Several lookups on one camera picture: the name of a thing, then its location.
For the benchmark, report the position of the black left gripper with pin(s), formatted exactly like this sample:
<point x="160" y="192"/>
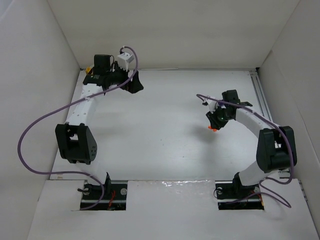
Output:
<point x="129" y="81"/>

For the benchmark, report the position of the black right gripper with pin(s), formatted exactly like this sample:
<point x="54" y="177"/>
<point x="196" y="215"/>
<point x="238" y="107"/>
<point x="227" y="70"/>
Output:
<point x="216" y="119"/>

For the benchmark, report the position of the small orange lego pieces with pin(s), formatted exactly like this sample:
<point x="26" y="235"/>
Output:
<point x="213" y="129"/>

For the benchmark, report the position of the yellow lego block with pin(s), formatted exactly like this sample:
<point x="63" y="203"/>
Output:
<point x="89" y="70"/>

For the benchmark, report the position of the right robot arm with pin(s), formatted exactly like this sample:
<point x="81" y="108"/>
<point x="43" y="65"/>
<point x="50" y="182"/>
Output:
<point x="253" y="174"/>

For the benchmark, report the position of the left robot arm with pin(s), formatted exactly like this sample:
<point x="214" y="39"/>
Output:
<point x="75" y="140"/>

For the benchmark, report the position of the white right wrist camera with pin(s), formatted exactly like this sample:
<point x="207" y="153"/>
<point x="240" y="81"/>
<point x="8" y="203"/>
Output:
<point x="211" y="104"/>

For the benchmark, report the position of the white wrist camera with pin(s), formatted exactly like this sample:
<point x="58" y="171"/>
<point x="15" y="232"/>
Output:
<point x="211" y="104"/>
<point x="124" y="59"/>

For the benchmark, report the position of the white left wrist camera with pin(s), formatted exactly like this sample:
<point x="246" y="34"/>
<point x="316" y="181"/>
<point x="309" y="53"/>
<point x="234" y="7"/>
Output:
<point x="124" y="59"/>

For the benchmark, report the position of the metal rail right side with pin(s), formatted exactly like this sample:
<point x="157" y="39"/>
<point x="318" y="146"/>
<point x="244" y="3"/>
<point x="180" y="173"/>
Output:
<point x="276" y="149"/>

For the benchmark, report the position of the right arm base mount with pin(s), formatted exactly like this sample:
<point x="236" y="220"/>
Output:
<point x="248" y="198"/>

